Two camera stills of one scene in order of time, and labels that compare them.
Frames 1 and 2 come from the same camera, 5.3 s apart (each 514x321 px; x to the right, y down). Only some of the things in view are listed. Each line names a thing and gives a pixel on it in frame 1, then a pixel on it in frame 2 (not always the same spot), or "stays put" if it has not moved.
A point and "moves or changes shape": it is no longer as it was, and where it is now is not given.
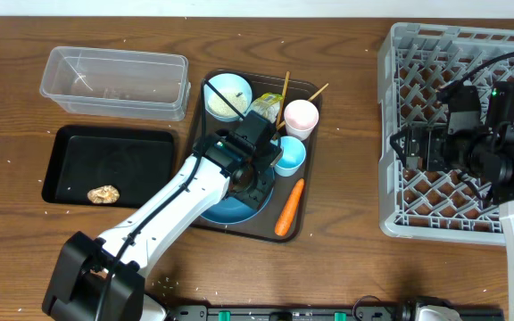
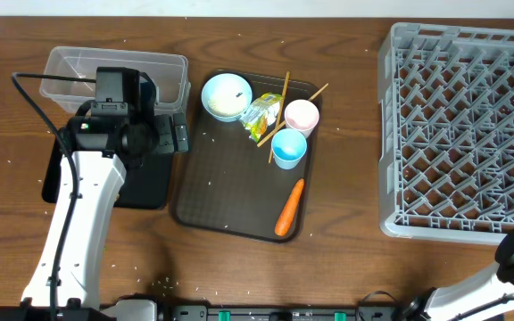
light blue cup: [294, 154] moves or changes shape
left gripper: [260, 184] → [179, 132]
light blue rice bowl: [235, 89] stays put
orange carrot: [288, 212] stays put
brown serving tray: [260, 131] stays put
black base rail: [408, 312] stays put
